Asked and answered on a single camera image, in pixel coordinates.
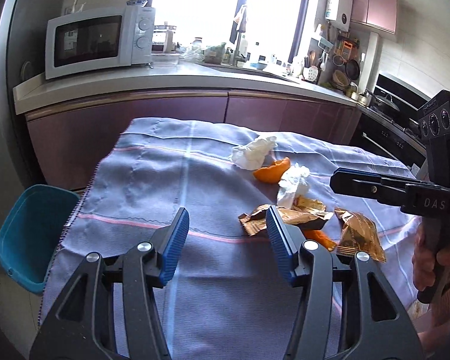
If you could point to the grey checked cloth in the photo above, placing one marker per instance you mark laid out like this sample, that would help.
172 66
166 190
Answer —
153 180

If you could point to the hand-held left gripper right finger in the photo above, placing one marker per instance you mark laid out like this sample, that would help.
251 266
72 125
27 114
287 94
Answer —
279 247

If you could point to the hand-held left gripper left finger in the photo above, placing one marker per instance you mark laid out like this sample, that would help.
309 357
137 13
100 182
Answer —
176 247

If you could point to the person's right hand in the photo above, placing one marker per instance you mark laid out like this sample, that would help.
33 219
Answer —
419 266

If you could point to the hanging dish cloth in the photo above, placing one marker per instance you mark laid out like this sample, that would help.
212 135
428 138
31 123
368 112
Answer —
241 22

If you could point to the white ornament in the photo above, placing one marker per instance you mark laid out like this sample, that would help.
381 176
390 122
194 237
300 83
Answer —
77 6

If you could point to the white microwave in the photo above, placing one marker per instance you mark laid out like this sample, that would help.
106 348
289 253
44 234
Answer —
93 41

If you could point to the small wall shelf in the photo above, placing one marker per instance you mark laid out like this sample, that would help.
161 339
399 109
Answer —
328 43

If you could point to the white dotted utensil holder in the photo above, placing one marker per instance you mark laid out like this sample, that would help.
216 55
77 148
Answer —
311 74

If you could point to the white plastic bag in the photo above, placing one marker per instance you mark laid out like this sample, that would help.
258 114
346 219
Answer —
193 51

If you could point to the hanging white spoon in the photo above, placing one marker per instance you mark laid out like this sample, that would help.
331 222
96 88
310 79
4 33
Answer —
323 60

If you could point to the teal plastic bin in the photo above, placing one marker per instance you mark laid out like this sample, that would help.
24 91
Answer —
30 232

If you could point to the black glass appliance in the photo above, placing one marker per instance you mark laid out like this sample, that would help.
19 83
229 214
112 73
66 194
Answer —
397 88

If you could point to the blue and white porcelain bowl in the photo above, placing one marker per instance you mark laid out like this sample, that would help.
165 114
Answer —
137 3

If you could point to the pot with glass lid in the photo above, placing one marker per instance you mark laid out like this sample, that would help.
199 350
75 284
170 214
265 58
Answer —
386 104

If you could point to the purple base cabinets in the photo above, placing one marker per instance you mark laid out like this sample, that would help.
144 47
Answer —
135 127

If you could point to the white water heater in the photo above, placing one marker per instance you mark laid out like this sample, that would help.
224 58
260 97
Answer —
339 7

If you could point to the orange peel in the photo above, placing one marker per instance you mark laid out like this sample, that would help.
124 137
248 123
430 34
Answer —
322 240
272 171

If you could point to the hanging metal strainer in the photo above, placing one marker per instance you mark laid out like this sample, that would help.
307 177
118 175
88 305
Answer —
338 60

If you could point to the metal faucet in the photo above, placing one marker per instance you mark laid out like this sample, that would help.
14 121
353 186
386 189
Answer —
240 50

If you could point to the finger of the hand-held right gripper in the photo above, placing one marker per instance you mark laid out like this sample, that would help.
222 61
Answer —
360 185
352 172

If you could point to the clear food container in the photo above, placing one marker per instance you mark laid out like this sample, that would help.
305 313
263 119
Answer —
165 60

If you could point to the black frying pan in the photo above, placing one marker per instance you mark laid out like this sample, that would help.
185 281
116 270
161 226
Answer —
352 69

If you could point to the white tissue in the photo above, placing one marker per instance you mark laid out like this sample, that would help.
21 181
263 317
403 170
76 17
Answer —
294 185
253 153

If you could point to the glass jar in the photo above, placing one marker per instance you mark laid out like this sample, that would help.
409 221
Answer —
198 41

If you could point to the glass kettle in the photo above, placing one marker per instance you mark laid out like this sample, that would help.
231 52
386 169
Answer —
165 37

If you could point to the black built-in oven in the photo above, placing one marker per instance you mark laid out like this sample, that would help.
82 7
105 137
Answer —
386 138

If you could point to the orange grater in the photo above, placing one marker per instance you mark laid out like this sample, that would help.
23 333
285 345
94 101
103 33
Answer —
346 49

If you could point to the grey refrigerator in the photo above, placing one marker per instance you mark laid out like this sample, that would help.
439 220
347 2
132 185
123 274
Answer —
11 45

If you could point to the small white bowl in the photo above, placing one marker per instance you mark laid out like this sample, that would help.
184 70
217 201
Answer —
261 66

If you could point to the kitchen sink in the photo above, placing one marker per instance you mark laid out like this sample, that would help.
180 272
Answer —
255 74

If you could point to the dark green bag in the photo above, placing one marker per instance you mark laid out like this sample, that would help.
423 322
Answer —
214 53

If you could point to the kitchen window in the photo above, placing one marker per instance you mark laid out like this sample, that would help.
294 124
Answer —
202 3

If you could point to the small metal kettle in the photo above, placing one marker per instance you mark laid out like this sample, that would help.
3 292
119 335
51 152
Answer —
360 96

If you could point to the leaning plate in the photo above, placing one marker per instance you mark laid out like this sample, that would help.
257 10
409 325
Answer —
25 70

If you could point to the white kitchen countertop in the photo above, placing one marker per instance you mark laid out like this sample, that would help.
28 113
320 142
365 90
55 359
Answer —
135 82

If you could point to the pink wall cabinet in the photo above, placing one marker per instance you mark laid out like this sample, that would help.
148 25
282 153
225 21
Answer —
375 7

